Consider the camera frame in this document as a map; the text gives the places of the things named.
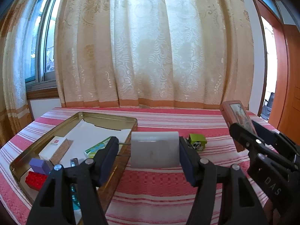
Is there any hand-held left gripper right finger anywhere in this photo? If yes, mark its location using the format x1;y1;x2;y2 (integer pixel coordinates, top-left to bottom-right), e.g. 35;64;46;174
179;136;269;225

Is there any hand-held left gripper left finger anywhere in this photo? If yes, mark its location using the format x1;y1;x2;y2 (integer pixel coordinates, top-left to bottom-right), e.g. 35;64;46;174
26;136;119;225

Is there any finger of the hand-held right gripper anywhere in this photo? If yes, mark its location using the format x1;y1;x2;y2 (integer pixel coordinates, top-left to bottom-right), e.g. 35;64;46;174
252;119;289;146
229;123;266;154

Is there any green printed small box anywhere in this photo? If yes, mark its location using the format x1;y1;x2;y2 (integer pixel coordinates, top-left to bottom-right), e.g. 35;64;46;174
84;137;113;158

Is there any reddish brown picture box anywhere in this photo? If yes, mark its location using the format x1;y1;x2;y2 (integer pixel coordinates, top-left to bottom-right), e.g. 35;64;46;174
219;101;258;153

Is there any white power adapter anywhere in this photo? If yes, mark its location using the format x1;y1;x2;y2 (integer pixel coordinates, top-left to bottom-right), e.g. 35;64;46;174
117;131;181;169

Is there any gold metal tin tray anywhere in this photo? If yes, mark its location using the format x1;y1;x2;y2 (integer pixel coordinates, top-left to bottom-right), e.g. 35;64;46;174
9;111;138;225

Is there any white cardboard box red stamp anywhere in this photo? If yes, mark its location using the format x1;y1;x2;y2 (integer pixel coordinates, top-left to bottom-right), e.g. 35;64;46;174
39;136;73;166

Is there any green toy block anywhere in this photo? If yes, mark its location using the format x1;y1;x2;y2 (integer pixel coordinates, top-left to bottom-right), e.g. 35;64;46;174
189;133;208;152

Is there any dark chair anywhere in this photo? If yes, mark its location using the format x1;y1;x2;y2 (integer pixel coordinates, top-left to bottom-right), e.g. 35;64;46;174
260;91;275;120

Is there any white paper liner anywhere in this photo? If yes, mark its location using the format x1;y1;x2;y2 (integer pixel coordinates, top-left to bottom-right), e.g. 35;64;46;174
22;119;132;225

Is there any pink striped tablecloth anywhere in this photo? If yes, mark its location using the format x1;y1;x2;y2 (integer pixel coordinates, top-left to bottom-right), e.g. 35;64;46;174
0;106;300;225

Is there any teal plastic item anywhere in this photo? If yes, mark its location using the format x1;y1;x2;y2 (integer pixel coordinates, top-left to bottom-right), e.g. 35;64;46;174
70;185;81;210

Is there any purple block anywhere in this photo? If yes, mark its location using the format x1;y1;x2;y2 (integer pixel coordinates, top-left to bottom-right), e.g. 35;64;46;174
29;158;54;175

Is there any red building brick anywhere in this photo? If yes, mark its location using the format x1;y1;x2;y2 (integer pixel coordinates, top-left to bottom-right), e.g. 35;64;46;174
25;171;48;189

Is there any wooden window sill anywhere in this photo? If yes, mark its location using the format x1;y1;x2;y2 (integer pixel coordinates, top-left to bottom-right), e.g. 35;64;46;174
26;87;59;100

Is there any cream patterned curtain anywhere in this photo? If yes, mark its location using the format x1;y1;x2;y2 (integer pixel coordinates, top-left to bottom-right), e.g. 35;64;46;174
54;0;255;109

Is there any cream lace curtain gold hem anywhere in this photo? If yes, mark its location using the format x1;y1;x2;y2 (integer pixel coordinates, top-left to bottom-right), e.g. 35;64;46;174
0;0;43;146

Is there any wooden door frame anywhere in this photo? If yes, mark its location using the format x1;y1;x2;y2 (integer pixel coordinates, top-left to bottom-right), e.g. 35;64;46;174
252;0;300;132

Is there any window with metal frame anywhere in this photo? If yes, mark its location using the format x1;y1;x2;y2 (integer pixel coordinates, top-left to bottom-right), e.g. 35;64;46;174
25;0;59;83

